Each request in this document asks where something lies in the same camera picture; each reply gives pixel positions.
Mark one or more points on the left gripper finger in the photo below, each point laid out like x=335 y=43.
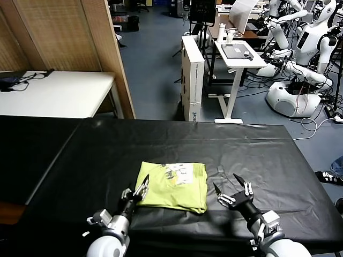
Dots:
x=126 y=194
x=142 y=187

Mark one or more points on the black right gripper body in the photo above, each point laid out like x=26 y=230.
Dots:
x=242 y=202

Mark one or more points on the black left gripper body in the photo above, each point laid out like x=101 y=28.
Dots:
x=128 y=206

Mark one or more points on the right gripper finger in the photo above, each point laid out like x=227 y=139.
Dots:
x=245 y=186
x=223 y=196

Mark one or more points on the yellow-green t-shirt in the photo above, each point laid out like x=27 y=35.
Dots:
x=171 y=192

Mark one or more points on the large white robot base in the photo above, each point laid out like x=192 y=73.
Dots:
x=286 y=101

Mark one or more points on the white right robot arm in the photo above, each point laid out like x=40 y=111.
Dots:
x=273 y=243

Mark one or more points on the white humanoid robot raised arm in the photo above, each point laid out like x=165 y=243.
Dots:
x=278 y=34

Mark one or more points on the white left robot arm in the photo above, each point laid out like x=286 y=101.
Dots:
x=110 y=241

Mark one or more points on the black and white sneaker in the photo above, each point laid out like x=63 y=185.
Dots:
x=340 y=205
x=328 y=177

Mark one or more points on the blue jeans leg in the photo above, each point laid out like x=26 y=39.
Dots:
x=338 y=166

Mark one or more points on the small white robot shell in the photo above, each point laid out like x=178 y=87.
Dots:
x=268 y=70

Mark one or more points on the white table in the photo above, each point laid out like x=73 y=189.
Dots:
x=59 y=93

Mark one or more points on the white standing desk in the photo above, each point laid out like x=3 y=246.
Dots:
x=241 y=63

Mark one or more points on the small black device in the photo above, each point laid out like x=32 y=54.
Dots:
x=248 y=55

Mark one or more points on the grey closed laptop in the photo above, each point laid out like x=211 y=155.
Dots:
x=234 y=51

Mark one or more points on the tall white cardboard box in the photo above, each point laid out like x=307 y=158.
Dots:
x=190 y=53

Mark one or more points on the black bar device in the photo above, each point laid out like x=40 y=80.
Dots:
x=49 y=72

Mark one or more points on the white cup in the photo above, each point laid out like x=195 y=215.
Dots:
x=230 y=37

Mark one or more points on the white bottle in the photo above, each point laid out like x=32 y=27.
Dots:
x=220 y=32

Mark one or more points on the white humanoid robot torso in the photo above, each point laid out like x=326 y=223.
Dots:
x=308 y=42

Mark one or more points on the black monitor stand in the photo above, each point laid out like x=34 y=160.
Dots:
x=205 y=34

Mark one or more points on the brown wooden desk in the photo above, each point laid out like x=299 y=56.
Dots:
x=214 y=30

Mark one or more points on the black equipment case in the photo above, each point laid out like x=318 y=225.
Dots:
x=133 y=24

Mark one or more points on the black pouch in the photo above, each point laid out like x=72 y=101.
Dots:
x=6 y=81

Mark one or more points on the white curved panel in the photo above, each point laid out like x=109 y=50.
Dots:
x=241 y=16

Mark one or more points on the wooden panel table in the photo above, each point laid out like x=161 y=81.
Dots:
x=61 y=34

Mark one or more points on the black monitor panel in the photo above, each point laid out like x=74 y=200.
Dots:
x=202 y=10

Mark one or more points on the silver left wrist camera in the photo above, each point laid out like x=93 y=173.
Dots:
x=100 y=218

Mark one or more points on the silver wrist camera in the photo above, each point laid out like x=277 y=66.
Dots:
x=100 y=218
x=272 y=221

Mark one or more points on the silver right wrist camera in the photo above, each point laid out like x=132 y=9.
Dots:
x=272 y=221

